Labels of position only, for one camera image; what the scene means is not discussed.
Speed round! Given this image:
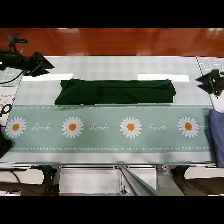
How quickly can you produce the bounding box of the dark green T-shirt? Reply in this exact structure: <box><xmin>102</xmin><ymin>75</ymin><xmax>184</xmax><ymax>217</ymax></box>
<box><xmin>54</xmin><ymin>78</ymin><xmax>177</xmax><ymax>106</ymax></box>

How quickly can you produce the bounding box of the silver frame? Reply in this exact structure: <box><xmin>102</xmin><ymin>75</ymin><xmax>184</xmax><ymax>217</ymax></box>
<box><xmin>0</xmin><ymin>161</ymin><xmax>224</xmax><ymax>196</ymax></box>

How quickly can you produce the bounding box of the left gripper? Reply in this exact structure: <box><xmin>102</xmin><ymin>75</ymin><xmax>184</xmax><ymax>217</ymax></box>
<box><xmin>23</xmin><ymin>51</ymin><xmax>56</xmax><ymax>78</ymax></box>

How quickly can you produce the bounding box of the black cable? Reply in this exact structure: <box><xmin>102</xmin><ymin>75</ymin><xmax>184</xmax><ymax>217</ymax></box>
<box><xmin>0</xmin><ymin>68</ymin><xmax>28</xmax><ymax>86</ymax></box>

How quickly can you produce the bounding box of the blue garment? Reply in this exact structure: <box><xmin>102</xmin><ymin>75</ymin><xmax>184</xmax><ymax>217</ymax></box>
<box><xmin>204</xmin><ymin>108</ymin><xmax>224</xmax><ymax>168</ymax></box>

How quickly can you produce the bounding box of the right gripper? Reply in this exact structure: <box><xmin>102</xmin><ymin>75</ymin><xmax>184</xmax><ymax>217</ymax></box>
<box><xmin>194</xmin><ymin>68</ymin><xmax>224</xmax><ymax>98</ymax></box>

